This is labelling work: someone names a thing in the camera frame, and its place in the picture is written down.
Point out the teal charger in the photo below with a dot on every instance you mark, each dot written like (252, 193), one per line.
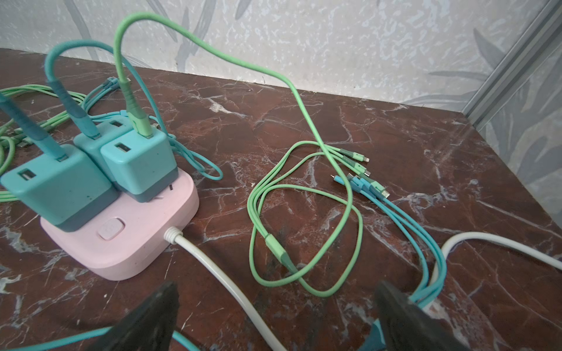
(142, 167)
(66, 193)
(109, 130)

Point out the white power cord pink strip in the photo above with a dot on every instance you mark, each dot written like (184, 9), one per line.
(174, 236)

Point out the teal charger middle back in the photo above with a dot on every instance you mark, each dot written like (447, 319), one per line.
(109, 130)

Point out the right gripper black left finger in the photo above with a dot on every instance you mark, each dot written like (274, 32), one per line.
(149, 327)

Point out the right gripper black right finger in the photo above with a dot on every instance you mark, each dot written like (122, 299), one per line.
(406, 327)

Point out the teal charger front left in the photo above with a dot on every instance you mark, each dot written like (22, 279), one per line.
(66, 193)

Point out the teal charger right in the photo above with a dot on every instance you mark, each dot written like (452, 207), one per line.
(142, 167)

